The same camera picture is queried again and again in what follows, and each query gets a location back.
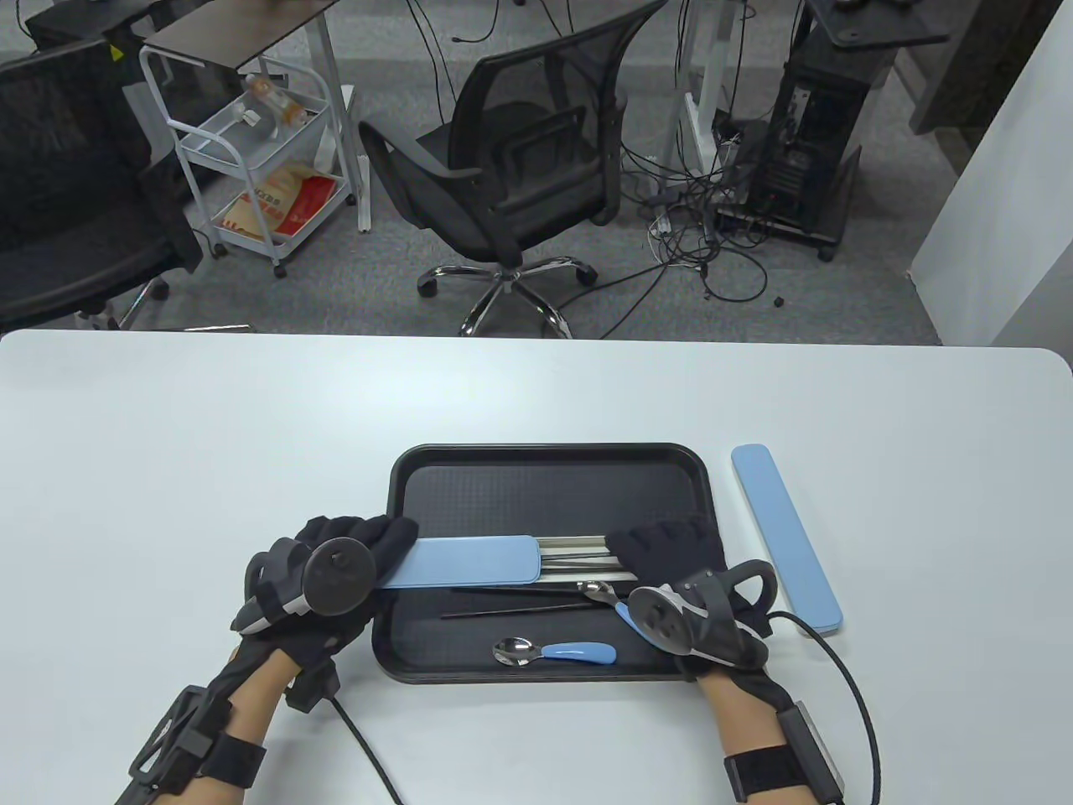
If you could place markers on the black wrist camera frame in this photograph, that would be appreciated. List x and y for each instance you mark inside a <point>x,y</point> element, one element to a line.
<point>176,742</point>

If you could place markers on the white utility cart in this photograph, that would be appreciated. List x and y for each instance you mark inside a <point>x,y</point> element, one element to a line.
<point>222,134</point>

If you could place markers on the person's right hand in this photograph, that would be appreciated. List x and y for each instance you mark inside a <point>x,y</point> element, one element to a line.
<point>671,549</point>

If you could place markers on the black padded office chair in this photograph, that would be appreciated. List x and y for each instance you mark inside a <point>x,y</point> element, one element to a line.
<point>67,251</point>

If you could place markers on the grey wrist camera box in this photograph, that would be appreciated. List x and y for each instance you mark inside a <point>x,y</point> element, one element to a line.
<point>811,746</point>

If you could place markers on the white desk leg frame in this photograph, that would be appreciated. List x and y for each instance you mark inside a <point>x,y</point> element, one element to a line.
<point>712,67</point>

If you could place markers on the person's left forearm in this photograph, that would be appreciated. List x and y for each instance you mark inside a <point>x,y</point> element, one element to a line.
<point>247,696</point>

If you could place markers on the dark wooden panel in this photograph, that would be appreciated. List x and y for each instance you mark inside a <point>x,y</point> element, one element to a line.
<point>981,59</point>

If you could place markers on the person's right forearm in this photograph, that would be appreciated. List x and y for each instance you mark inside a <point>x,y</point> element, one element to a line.
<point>742,717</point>

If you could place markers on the person's left hand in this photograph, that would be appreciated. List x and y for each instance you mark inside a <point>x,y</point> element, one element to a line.
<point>335,633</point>

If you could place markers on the black computer tower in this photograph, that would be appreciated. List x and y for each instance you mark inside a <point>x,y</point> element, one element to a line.
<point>813,126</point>

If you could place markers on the white power strip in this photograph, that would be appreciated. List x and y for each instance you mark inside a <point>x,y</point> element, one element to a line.
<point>660,231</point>

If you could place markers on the black glove connector block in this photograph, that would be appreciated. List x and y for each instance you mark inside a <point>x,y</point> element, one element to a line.
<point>312,683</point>

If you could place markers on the dark round edged desk top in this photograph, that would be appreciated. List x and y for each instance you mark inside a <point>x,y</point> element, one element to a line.
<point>880,25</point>

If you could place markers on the grey and white handheld controller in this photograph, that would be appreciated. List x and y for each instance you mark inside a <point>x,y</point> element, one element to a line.
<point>335,577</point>
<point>671,620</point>

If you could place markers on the red and tan paper bag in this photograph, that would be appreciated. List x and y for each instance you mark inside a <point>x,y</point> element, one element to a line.
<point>285,197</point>

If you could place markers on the clear bottle orange liquid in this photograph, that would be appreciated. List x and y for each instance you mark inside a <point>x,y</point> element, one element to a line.
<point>277,102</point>

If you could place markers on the blue lid lunch box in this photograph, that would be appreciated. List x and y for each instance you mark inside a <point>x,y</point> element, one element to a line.
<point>461,562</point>
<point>784,537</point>

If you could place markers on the black mesh back office chair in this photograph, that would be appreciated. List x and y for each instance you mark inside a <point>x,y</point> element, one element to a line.
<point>503,193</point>

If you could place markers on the black plastic tray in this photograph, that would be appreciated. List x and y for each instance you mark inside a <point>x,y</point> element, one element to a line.
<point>503,495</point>

